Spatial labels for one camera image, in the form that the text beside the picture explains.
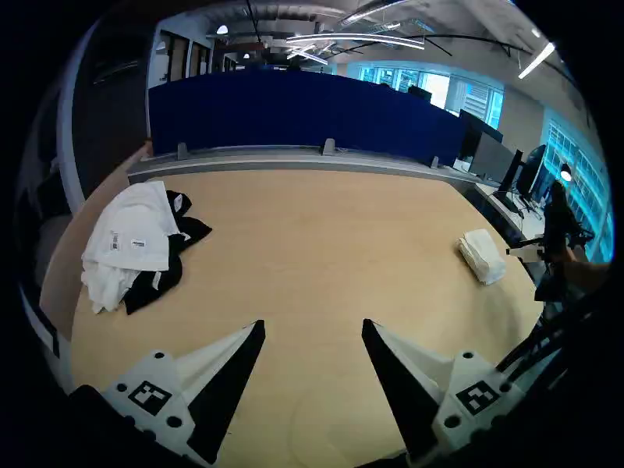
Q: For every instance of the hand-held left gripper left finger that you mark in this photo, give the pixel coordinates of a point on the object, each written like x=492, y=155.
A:
x=161, y=375

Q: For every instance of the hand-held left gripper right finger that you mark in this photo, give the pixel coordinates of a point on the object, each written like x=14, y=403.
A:
x=456, y=385

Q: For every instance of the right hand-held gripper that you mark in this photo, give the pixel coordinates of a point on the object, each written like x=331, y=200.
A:
x=560, y=229

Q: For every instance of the person's right forearm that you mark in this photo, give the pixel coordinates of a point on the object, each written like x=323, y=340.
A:
x=587, y=275

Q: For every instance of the stack of white towels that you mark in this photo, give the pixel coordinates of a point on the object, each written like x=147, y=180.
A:
x=482, y=256

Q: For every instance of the black computer monitor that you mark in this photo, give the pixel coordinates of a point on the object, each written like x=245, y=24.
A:
x=492, y=158
x=480, y=127

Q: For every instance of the heap of white and black towels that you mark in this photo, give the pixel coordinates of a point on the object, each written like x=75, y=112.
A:
x=131, y=234

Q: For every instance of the blue desk screen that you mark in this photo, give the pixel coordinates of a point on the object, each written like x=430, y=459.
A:
x=302, y=112

